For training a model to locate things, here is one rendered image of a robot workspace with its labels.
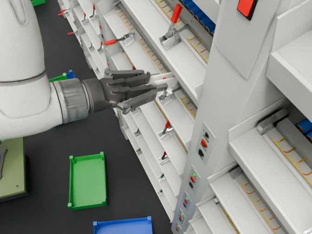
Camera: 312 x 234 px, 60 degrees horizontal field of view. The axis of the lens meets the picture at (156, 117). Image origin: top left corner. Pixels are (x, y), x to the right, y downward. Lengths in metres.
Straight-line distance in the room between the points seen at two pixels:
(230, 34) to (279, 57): 0.07
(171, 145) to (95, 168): 0.87
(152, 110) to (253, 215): 0.51
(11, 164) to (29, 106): 1.09
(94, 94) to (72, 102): 0.05
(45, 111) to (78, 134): 1.30
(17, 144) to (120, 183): 0.61
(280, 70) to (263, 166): 0.19
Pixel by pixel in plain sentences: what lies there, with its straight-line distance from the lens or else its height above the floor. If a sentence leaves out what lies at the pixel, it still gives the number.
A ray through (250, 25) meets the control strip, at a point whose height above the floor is 1.35.
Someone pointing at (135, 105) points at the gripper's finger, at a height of 1.05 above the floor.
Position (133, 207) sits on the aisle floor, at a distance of 1.60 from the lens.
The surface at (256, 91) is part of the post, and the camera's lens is 0.38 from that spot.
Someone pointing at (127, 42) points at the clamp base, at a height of 0.95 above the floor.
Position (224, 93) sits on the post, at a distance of 0.42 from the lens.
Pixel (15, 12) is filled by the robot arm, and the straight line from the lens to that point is 0.50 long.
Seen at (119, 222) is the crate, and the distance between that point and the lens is 1.56.
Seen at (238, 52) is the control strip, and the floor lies 1.31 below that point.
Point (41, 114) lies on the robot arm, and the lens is 0.55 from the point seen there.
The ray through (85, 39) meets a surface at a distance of 1.92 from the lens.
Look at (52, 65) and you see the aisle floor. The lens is 2.30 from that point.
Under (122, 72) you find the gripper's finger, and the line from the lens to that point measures 0.67.
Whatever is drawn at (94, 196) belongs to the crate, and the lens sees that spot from 1.64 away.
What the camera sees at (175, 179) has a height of 0.54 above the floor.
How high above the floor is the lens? 1.54
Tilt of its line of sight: 56 degrees down
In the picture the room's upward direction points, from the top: straight up
